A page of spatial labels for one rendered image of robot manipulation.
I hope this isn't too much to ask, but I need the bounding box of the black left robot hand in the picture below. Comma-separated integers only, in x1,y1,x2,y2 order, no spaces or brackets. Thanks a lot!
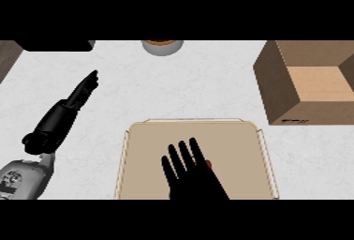
20,69,100,156

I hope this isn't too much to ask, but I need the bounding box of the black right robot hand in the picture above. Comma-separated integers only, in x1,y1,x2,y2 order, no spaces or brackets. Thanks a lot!
160,137,231,201

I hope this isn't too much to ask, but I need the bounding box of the beige flat tray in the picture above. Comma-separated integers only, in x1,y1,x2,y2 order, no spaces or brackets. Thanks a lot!
113,117,280,201

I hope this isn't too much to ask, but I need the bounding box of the brown cardboard box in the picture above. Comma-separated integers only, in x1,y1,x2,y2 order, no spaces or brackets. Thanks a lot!
252,39,354,127

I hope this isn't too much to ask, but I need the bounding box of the black appliance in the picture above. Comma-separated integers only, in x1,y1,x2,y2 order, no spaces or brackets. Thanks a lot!
11,39,97,53

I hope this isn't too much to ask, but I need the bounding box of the grey can with orange top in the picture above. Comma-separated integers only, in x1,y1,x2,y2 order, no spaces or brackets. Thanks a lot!
140,39,185,57

